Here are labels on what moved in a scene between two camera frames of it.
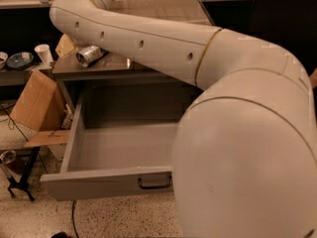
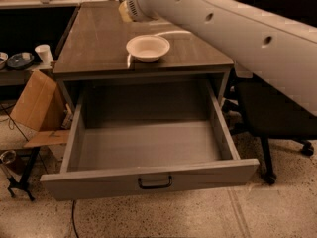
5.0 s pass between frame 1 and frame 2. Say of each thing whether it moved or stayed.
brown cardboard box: stayed
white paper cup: stayed
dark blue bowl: stayed
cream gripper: moved
